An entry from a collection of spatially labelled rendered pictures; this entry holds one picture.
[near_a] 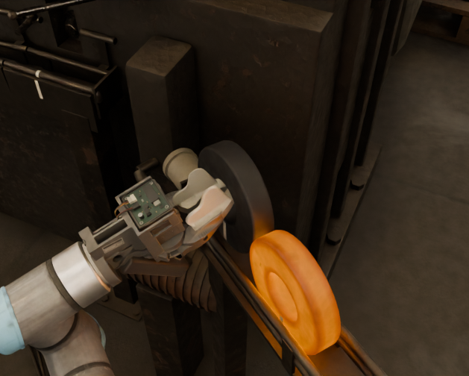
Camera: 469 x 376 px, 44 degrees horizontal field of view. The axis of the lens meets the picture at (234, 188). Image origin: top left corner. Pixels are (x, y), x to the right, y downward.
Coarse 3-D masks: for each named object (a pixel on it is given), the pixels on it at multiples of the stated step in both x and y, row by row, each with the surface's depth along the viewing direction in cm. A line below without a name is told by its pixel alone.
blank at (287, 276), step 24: (264, 240) 69; (288, 240) 67; (264, 264) 71; (288, 264) 65; (312, 264) 65; (264, 288) 75; (288, 288) 67; (312, 288) 64; (288, 312) 73; (312, 312) 64; (336, 312) 65; (312, 336) 66; (336, 336) 67
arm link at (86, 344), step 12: (84, 312) 79; (84, 324) 77; (96, 324) 82; (72, 336) 74; (84, 336) 76; (96, 336) 78; (36, 348) 74; (48, 348) 73; (60, 348) 74; (72, 348) 74; (84, 348) 74; (96, 348) 76; (48, 360) 75; (60, 360) 74; (72, 360) 73; (84, 360) 73; (96, 360) 74; (108, 360) 76; (60, 372) 73
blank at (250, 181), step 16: (224, 144) 76; (208, 160) 78; (224, 160) 73; (240, 160) 73; (224, 176) 74; (240, 176) 71; (256, 176) 72; (240, 192) 72; (256, 192) 71; (240, 208) 74; (256, 208) 72; (272, 208) 73; (224, 224) 81; (240, 224) 75; (256, 224) 72; (272, 224) 74; (240, 240) 78
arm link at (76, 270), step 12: (60, 252) 72; (72, 252) 70; (84, 252) 70; (60, 264) 69; (72, 264) 69; (84, 264) 69; (60, 276) 69; (72, 276) 69; (84, 276) 69; (96, 276) 69; (72, 288) 69; (84, 288) 69; (96, 288) 70; (108, 288) 71; (84, 300) 70
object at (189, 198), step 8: (192, 176) 74; (200, 176) 74; (208, 176) 75; (192, 184) 75; (200, 184) 76; (208, 184) 76; (216, 184) 77; (224, 184) 77; (184, 192) 75; (192, 192) 76; (200, 192) 76; (176, 200) 75; (184, 200) 76; (192, 200) 76; (200, 200) 76; (184, 208) 76; (192, 208) 76
